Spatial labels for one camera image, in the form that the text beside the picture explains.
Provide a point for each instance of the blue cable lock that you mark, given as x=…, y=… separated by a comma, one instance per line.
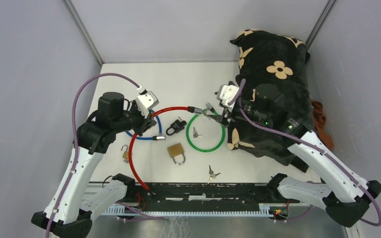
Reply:
x=160, y=136

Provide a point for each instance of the black padlock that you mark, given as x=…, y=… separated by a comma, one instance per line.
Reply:
x=175, y=127

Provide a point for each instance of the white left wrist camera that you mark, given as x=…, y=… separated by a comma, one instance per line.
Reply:
x=146, y=101

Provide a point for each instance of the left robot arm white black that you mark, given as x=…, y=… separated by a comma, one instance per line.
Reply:
x=68, y=215

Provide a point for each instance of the silver keys of brass padlock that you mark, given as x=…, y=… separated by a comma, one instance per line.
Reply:
x=212, y=175

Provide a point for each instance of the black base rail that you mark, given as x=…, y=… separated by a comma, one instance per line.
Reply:
x=185, y=199

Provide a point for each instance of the silver keys of green lock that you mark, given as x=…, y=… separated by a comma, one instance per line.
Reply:
x=195, y=133

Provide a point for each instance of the brown cloth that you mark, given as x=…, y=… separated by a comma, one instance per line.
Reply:
x=320, y=120

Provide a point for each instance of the green cable lock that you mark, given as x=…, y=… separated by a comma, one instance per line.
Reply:
x=210, y=108

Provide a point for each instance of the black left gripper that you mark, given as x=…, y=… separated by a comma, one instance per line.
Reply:
x=145, y=123

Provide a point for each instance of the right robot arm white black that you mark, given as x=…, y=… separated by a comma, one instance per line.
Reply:
x=345, y=196

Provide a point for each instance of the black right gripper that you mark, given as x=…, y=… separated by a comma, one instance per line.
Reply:
x=227, y=113

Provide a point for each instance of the black floral pillow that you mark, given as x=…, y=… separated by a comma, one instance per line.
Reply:
x=273, y=68

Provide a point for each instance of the small brass padlock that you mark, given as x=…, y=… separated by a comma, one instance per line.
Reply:
x=125, y=152

